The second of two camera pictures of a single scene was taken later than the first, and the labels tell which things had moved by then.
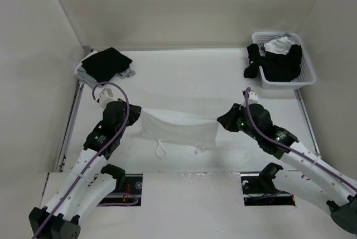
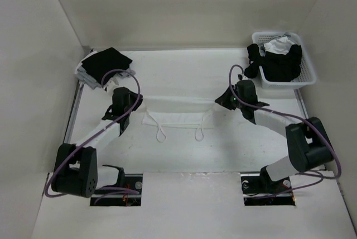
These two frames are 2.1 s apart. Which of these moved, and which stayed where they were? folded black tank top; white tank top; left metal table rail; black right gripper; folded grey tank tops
Moved: black right gripper; white tank top
Stayed: folded grey tank tops; folded black tank top; left metal table rail
